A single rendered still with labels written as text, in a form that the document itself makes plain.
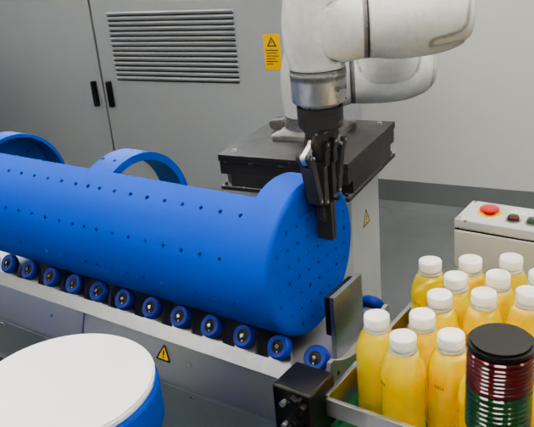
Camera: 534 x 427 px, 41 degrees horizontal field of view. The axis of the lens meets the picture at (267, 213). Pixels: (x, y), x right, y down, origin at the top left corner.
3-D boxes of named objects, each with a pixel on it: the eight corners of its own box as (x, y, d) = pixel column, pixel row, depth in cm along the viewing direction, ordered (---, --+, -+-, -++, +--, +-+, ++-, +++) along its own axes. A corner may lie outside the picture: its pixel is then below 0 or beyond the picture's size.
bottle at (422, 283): (429, 335, 135) (429, 256, 129) (456, 349, 130) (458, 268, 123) (403, 347, 131) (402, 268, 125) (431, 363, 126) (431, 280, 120)
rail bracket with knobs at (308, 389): (306, 407, 118) (302, 353, 114) (344, 420, 114) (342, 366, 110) (272, 442, 111) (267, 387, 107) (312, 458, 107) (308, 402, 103)
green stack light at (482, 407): (477, 396, 76) (478, 357, 74) (539, 414, 73) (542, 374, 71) (454, 431, 71) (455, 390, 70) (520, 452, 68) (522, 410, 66)
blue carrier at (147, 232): (61, 223, 190) (41, 118, 179) (354, 294, 141) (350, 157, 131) (-34, 266, 169) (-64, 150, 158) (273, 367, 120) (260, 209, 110)
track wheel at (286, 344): (271, 334, 126) (266, 332, 125) (294, 335, 124) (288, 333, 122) (269, 360, 125) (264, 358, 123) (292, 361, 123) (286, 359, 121)
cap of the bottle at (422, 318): (405, 327, 108) (405, 317, 107) (413, 314, 111) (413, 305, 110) (431, 332, 106) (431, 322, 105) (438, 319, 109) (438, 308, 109)
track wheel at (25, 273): (28, 261, 164) (21, 259, 162) (41, 260, 161) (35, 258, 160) (25, 280, 162) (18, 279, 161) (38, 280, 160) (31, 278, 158)
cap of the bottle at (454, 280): (445, 278, 121) (445, 268, 120) (469, 280, 119) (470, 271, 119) (442, 289, 118) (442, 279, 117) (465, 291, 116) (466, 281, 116)
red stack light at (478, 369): (478, 356, 74) (479, 324, 73) (542, 373, 71) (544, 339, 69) (455, 389, 69) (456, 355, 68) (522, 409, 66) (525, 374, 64)
